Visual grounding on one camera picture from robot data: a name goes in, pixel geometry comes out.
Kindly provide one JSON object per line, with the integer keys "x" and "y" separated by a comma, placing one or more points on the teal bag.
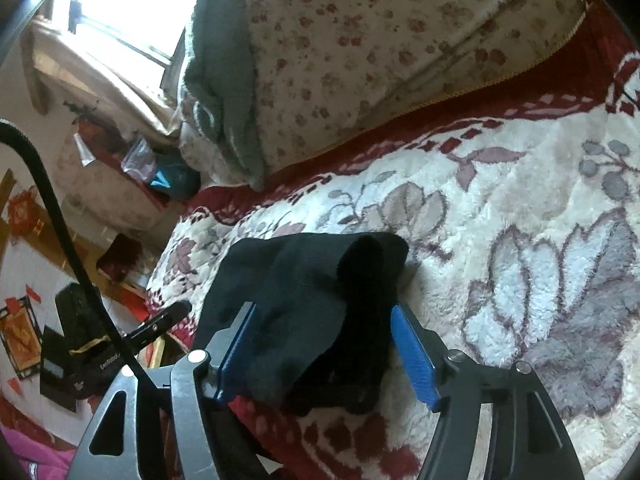
{"x": 174, "y": 177}

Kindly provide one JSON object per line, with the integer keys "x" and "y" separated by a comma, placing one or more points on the grey fleece blanket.
{"x": 220, "y": 76}

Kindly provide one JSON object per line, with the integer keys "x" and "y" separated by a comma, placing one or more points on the beige curtain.
{"x": 66, "y": 67}

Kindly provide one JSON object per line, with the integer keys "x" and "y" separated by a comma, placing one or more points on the beige floral quilt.
{"x": 329, "y": 70}

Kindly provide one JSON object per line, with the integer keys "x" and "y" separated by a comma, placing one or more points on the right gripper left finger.
{"x": 124, "y": 438}

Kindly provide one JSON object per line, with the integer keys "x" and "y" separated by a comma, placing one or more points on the black knit pants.
{"x": 321, "y": 327}

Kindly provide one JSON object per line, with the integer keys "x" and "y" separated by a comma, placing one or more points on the red white floral blanket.
{"x": 520, "y": 206}

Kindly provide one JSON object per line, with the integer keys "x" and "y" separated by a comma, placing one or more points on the clear plastic bag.
{"x": 140, "y": 161}

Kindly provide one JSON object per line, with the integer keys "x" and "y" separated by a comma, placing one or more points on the black speaker box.
{"x": 81, "y": 327}

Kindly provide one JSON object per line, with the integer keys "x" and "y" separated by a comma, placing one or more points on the pink sleeve forearm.
{"x": 24, "y": 458}

